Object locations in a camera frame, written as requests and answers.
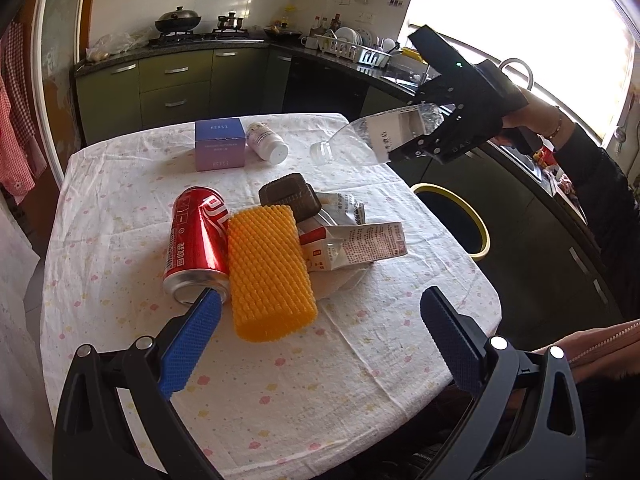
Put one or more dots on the dark frying pan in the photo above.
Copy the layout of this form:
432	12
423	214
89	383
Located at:
282	34

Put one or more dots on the yellow rimmed trash bin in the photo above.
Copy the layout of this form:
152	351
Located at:
450	220

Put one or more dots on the yellow spiky sponge block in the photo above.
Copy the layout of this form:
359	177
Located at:
270	280

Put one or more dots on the brown plastic tray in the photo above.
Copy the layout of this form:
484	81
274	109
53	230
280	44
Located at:
290	192

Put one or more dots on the clear plastic bag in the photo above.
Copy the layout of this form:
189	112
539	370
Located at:
115	44

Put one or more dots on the green kitchen cabinets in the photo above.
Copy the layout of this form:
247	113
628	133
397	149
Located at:
175	90

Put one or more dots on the purple cardboard box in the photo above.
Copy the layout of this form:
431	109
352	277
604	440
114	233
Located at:
220	152

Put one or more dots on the white mug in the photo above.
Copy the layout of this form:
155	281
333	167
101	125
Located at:
309	42

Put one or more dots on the yellow container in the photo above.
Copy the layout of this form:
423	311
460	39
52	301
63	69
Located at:
415	55

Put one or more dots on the red checkered cloth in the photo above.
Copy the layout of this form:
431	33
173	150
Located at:
15	125

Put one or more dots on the white dish rack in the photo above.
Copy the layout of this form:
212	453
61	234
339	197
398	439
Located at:
350	50

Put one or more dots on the bright kitchen window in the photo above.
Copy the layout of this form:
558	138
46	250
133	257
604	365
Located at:
525	10

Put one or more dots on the person's right hand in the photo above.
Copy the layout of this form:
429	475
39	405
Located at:
530	115

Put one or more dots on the silver snack wrapper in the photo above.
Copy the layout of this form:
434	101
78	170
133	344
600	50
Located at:
345	207

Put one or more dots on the small dark stove pot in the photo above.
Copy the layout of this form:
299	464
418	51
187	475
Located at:
229	21

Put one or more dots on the tall metal faucet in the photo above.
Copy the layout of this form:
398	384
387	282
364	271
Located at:
527	72

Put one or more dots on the clear plastic bottle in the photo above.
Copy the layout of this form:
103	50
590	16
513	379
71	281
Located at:
360	135

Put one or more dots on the red soda can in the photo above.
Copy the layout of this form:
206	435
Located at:
197	240

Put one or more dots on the group of condiment bottles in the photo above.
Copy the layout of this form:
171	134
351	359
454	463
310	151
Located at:
327	22

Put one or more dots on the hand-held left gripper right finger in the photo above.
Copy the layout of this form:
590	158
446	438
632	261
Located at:
450	340

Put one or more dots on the dark wok with lid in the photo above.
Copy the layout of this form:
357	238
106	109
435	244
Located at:
177	20

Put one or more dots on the black gas stove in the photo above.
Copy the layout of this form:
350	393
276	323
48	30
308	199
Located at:
200	39

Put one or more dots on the person's pink zip jacket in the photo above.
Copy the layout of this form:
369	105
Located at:
600	350

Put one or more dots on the white pill bottle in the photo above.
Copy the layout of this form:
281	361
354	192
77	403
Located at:
267	142

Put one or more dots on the person's right forearm dark sleeve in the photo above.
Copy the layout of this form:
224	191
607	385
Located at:
600	195

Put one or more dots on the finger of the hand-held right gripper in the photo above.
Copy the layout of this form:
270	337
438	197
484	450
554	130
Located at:
435	94
415	149

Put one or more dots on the white floral tablecloth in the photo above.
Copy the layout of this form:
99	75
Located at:
300	385

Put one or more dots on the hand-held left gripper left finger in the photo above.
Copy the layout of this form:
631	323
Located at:
192	345

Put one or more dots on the crumpled clear plastic wrapper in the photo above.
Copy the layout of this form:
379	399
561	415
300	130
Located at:
345	280

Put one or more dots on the white red milk carton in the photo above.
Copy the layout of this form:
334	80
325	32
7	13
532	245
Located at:
360	247

